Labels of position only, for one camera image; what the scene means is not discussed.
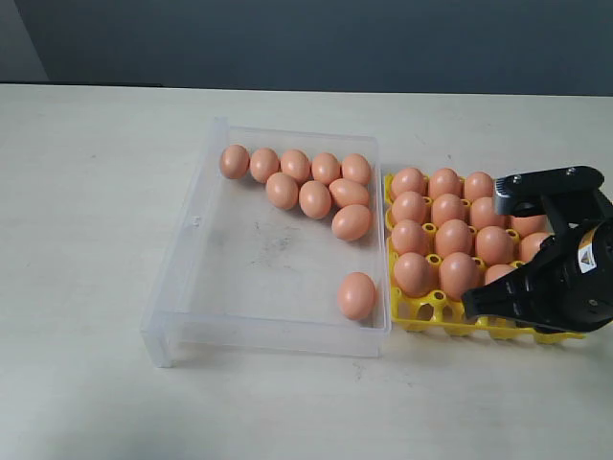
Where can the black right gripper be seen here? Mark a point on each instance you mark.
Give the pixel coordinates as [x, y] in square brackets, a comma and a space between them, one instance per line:
[567, 286]

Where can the brown egg fourth row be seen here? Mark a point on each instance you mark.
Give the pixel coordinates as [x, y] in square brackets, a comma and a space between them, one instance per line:
[481, 214]
[496, 272]
[351, 222]
[447, 207]

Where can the brown egg front row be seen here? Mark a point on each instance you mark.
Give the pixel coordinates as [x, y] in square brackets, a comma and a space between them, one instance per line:
[414, 275]
[356, 296]
[494, 246]
[530, 245]

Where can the brown egg fifth row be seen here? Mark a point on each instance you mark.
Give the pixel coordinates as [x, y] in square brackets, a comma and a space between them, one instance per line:
[453, 236]
[458, 273]
[409, 237]
[526, 226]

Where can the brown egg third row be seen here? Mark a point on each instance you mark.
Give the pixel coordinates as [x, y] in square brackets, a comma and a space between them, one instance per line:
[315, 199]
[409, 205]
[345, 192]

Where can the clear plastic egg box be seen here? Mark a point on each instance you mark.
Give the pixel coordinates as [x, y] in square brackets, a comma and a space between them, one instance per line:
[241, 272]

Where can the brown egg top row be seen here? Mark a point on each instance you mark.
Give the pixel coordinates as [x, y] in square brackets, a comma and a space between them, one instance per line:
[263, 163]
[356, 168]
[234, 162]
[296, 164]
[325, 168]

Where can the brown egg second row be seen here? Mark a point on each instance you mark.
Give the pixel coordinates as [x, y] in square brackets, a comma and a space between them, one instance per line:
[282, 190]

